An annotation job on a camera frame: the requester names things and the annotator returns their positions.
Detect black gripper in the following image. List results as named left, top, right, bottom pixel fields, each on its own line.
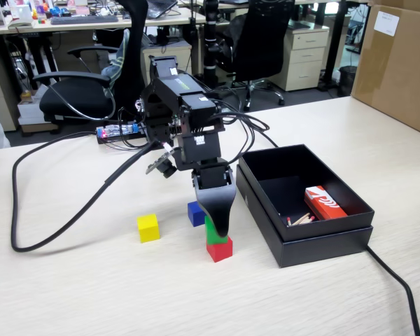
left=191, top=159, right=238, bottom=238

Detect green wooden cube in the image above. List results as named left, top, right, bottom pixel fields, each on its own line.
left=204, top=215, right=229, bottom=245

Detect blue wooden cube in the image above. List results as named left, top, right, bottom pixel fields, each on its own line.
left=187, top=201, right=207, bottom=227

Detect red wooden cube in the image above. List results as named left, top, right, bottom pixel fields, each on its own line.
left=206, top=237, right=234, bottom=263

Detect yellow wooden cube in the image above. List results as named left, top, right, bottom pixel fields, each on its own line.
left=136, top=213, right=161, bottom=243

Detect black cardboard box tray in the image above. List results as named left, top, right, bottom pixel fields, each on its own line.
left=238, top=143, right=376, bottom=242

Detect orange matchbox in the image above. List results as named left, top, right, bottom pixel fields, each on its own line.
left=304, top=185, right=348, bottom=221

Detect black open box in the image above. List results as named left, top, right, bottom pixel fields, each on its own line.
left=235, top=164, right=375, bottom=269

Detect motor controller circuit board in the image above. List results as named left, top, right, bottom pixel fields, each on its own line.
left=96, top=122, right=143, bottom=144

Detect black mesh office chair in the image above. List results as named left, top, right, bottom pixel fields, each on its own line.
left=218, top=0, right=297, bottom=113

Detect black vertical stand pole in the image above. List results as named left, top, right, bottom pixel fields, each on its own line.
left=202, top=0, right=221, bottom=85

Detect seated person in striped shirt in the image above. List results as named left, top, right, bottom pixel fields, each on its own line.
left=101, top=27, right=131, bottom=90

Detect white three drawer cabinet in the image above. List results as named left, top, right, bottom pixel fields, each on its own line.
left=272, top=26, right=330, bottom=92

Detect black office chair with armrests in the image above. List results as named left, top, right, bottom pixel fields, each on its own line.
left=32, top=45, right=120, bottom=123

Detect black waste bin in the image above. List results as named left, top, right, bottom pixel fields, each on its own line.
left=337, top=65, right=358, bottom=98

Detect black high back chair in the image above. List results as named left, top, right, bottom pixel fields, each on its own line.
left=124, top=0, right=150, bottom=106

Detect open dark laptop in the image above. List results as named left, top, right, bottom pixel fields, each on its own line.
left=145, top=0, right=181, bottom=19

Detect stacked white boxes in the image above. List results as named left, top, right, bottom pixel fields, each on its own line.
left=16, top=90, right=59, bottom=136

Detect long white office desk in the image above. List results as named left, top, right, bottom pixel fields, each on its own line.
left=0, top=6, right=207, bottom=36

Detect large brown cardboard box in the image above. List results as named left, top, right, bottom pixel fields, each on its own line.
left=349, top=0, right=420, bottom=139

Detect dark computer keyboard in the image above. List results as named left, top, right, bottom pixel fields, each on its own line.
left=50, top=14, right=120, bottom=25

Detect beige desk telephone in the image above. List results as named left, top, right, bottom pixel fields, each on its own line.
left=6, top=6, right=35, bottom=29

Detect small wrist camera board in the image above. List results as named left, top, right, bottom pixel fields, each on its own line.
left=146, top=153, right=179, bottom=179

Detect thin black wire bundle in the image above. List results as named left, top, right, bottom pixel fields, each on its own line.
left=206, top=89, right=279, bottom=165

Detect thick black sleeved cable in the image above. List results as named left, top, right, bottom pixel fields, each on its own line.
left=10, top=129, right=162, bottom=253

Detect smooth black power cable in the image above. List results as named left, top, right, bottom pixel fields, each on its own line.
left=365, top=244, right=420, bottom=336

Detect beige pedestal cabinet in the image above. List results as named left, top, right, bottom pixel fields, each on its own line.
left=0, top=52, right=20, bottom=132

